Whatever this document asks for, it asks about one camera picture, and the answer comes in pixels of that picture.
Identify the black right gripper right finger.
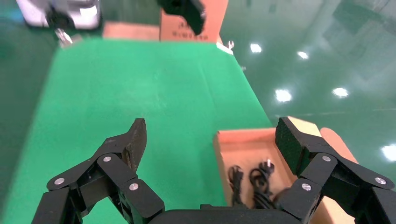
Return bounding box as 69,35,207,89
275,117,396,222

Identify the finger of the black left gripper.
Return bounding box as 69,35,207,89
156,0,207,36

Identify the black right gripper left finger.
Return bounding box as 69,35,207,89
46,118,165,224

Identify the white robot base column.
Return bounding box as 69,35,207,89
15,0,102,31

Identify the tall printed cardboard box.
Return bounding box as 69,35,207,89
159,0,229,43

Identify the open shallow cardboard box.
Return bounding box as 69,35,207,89
212,116,360,224

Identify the silver metal table clamp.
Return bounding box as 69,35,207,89
216,40,235,56
56,28,74,48

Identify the flat wooden board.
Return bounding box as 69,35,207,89
102,21,224,43

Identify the green table cloth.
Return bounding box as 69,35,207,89
0,38,273,224

